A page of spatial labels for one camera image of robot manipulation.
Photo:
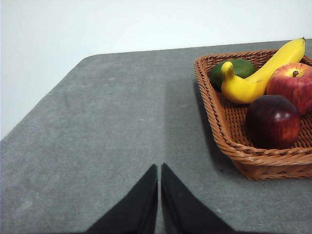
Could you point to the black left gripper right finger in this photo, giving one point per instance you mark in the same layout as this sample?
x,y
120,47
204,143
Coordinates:
x,y
180,209

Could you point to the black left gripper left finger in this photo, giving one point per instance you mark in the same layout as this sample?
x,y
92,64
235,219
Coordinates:
x,y
136,209

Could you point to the dark red plum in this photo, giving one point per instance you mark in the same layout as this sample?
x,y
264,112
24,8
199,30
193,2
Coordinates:
x,y
270,122

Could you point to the brown wicker basket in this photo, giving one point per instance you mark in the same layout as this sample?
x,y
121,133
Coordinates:
x,y
234,136

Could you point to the yellow banana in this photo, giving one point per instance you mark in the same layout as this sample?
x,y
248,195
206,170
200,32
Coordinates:
x,y
246,90

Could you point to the green round fruit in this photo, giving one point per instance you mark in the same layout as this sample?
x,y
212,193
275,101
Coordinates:
x,y
240,68

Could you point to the red apple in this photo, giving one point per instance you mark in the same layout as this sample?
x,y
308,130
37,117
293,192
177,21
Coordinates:
x,y
292,87

